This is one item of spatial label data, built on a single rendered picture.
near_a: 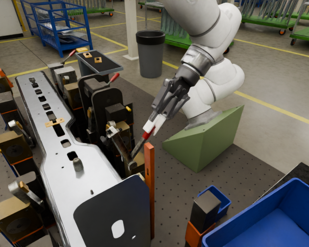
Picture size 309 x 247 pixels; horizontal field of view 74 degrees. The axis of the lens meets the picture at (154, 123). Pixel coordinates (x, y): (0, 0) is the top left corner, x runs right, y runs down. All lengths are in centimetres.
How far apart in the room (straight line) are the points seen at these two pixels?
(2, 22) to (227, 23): 715
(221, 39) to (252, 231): 52
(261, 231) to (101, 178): 50
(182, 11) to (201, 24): 6
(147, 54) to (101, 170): 304
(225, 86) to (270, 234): 79
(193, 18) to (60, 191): 64
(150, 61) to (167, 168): 274
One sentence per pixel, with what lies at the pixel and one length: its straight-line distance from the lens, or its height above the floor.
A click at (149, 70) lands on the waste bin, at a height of 15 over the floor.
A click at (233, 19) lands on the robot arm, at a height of 146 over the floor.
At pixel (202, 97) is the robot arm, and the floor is 101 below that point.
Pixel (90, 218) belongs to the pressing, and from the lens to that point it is 32.
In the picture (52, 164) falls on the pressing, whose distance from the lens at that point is 86.
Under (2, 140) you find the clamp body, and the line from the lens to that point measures 99.
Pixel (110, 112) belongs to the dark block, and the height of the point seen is 112.
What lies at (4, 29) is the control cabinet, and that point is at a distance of 757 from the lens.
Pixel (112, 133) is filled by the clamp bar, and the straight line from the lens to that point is 60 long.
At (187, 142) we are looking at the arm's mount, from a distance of 107.
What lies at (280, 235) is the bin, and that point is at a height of 103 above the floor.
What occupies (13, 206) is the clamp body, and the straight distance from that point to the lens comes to 73.
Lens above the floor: 157
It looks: 37 degrees down
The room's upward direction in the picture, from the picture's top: straight up
